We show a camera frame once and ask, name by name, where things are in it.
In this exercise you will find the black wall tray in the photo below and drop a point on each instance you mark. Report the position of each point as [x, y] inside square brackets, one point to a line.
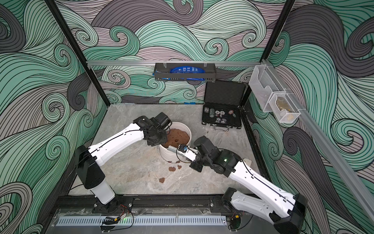
[161, 72]

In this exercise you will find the small electronics board right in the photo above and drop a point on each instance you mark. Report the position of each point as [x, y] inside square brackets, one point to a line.
[235, 222]

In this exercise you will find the blue item in tray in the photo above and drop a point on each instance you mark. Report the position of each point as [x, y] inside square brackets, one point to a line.
[188, 70]

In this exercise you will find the white slotted cable duct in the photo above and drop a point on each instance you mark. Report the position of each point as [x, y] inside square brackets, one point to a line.
[146, 220]

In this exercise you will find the black corner frame post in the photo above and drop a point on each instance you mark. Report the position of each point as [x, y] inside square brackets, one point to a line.
[267, 20]
[77, 50]

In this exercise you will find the small electronics board left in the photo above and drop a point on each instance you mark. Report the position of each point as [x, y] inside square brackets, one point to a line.
[109, 223]

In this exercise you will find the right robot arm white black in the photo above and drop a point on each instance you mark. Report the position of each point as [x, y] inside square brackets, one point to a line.
[285, 211]

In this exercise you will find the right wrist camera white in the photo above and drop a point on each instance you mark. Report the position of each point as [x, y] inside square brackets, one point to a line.
[187, 153]

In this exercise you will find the aluminium rail wall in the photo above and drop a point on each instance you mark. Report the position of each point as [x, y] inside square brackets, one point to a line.
[153, 62]
[346, 173]

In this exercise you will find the clear plastic wall bin large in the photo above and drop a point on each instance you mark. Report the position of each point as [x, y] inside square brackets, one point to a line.
[264, 84]

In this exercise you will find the black corner frame post left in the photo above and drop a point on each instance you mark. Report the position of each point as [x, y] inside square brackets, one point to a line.
[77, 50]

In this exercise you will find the clear plastic wall bin small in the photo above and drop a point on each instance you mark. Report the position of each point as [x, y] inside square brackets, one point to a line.
[283, 108]

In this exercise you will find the open black tool case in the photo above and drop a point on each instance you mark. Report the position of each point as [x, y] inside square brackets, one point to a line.
[222, 101]

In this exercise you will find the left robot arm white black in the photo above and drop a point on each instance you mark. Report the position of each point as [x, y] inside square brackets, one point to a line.
[88, 160]

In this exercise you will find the green scrub brush white bristles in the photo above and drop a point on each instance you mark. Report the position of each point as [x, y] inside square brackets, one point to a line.
[173, 149]

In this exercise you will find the aluminium rail right wall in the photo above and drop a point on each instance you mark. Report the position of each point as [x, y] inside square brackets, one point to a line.
[346, 173]

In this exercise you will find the small electronics board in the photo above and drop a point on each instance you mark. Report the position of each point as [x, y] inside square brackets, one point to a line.
[235, 222]
[109, 223]

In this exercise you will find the aluminium rail back wall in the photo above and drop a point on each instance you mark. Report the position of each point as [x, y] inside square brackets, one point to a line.
[153, 62]

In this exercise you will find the brown mud lump in pot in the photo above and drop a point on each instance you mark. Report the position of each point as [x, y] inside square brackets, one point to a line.
[176, 137]

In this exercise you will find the black corner frame post right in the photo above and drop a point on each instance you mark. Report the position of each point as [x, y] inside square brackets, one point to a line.
[267, 20]

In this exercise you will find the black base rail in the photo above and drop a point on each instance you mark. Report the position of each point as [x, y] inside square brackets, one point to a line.
[213, 203]

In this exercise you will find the white ceramic pot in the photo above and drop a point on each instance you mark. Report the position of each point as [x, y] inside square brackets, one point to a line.
[169, 156]

